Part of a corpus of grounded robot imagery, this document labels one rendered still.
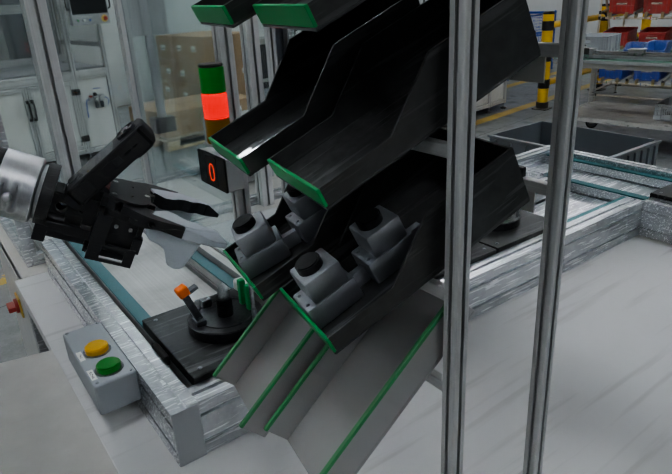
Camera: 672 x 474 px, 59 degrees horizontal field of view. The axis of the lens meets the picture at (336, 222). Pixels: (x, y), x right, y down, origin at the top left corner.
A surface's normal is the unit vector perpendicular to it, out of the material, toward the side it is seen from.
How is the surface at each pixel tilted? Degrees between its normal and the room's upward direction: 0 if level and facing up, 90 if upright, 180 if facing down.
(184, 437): 90
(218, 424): 90
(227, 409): 90
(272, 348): 45
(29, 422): 0
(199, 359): 0
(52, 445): 0
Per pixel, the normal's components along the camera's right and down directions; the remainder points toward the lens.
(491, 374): -0.05, -0.93
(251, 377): -0.66, -0.51
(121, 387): 0.59, 0.27
